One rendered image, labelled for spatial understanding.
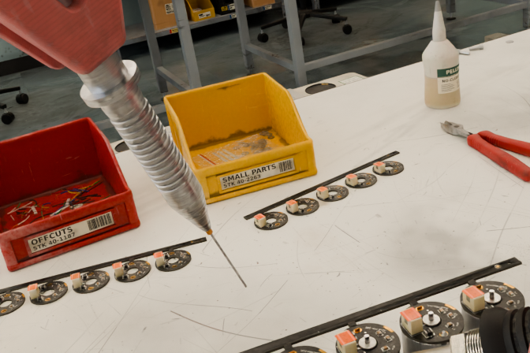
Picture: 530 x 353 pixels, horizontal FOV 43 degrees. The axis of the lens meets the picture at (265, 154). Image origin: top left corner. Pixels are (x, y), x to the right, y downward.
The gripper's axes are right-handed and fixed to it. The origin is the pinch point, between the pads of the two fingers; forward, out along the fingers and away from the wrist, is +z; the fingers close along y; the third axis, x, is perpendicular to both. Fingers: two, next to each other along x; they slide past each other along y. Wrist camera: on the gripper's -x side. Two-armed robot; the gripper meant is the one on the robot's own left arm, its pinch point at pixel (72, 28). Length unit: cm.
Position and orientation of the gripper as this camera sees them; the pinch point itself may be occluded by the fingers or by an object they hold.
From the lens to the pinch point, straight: 16.8
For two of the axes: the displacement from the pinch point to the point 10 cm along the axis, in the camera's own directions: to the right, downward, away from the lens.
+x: -6.1, 6.7, -4.3
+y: -7.0, -1.9, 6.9
